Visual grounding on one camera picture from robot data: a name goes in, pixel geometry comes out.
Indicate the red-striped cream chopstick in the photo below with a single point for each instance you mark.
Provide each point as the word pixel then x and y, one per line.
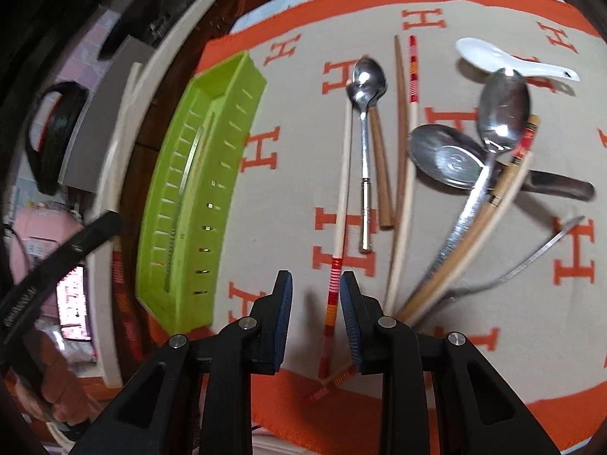
pixel 414 71
pixel 342 189

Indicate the metal chopstick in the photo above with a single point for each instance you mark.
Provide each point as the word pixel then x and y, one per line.
pixel 194 144

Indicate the metal soup spoon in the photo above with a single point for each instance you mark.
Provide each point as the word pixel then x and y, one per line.
pixel 441 156

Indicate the large metal spoon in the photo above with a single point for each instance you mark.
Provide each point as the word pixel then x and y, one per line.
pixel 505 109

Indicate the bamboo chopstick with red label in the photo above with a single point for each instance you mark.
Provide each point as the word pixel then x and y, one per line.
pixel 507 194

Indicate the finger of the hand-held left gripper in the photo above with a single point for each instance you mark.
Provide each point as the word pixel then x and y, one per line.
pixel 83 244

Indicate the small metal spoon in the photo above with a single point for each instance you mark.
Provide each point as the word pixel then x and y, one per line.
pixel 369 80

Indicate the white ceramic spoon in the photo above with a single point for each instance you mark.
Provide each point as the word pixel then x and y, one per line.
pixel 483 54

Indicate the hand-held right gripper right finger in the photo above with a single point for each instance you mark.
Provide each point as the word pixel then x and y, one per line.
pixel 349 322

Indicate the orange patterned cloth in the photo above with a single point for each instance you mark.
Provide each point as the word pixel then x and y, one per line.
pixel 294 227

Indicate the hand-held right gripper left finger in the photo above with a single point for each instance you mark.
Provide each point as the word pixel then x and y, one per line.
pixel 284 322

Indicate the pile of chopsticks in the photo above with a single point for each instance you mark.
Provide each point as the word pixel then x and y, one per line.
pixel 524 140

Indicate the metal fork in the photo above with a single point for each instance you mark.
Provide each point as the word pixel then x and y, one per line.
pixel 545 247

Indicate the green plastic tray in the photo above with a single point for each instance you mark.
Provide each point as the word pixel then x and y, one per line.
pixel 213 118

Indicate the brown wooden chopstick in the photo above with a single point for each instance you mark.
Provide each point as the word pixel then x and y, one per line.
pixel 401 128
pixel 381 175

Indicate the person's left hand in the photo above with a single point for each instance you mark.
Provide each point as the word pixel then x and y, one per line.
pixel 66 379

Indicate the pink appliance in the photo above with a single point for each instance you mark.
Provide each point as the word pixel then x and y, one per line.
pixel 38 227

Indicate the smartphone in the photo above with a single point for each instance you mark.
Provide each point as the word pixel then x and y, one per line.
pixel 71 294

